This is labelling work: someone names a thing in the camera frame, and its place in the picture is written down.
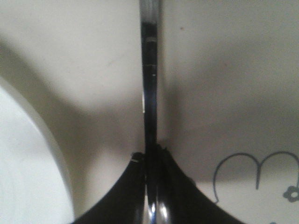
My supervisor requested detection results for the white round plate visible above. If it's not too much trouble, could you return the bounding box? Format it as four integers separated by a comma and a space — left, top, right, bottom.
0, 79, 75, 224

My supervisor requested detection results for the cream rabbit print tray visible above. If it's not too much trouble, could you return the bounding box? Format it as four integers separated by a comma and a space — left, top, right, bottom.
0, 0, 299, 224

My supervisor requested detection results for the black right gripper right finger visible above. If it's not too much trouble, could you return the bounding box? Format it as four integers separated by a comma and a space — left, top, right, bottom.
156, 145, 242, 224

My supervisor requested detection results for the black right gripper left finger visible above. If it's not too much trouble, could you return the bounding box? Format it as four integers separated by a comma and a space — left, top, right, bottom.
74, 152, 145, 224

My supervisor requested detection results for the silver metal fork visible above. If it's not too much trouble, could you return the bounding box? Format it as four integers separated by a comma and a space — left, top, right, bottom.
139, 0, 159, 224

